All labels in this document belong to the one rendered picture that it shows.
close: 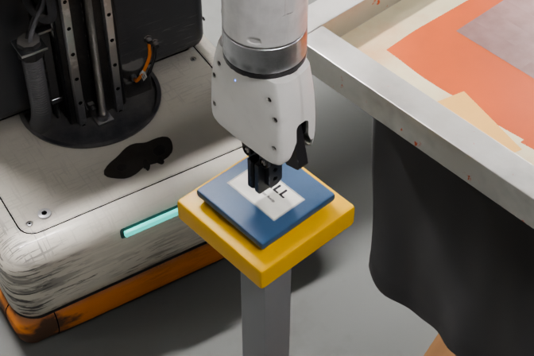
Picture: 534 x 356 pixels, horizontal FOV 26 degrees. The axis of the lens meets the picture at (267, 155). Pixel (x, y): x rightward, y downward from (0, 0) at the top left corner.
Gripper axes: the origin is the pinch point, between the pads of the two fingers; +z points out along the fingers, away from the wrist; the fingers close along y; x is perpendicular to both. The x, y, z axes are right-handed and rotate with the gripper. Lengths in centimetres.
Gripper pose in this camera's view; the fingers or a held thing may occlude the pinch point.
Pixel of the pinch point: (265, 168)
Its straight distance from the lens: 113.6
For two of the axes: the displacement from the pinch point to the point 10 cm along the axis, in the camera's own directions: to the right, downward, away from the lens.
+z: 0.0, 7.1, 7.1
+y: 6.8, 5.2, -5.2
